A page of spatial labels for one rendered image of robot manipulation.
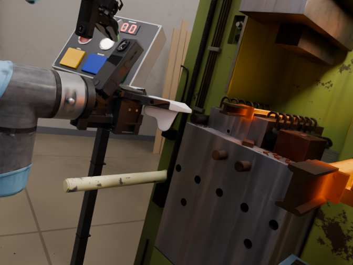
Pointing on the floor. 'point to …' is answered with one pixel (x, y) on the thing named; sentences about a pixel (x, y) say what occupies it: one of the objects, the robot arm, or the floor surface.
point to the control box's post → (89, 197)
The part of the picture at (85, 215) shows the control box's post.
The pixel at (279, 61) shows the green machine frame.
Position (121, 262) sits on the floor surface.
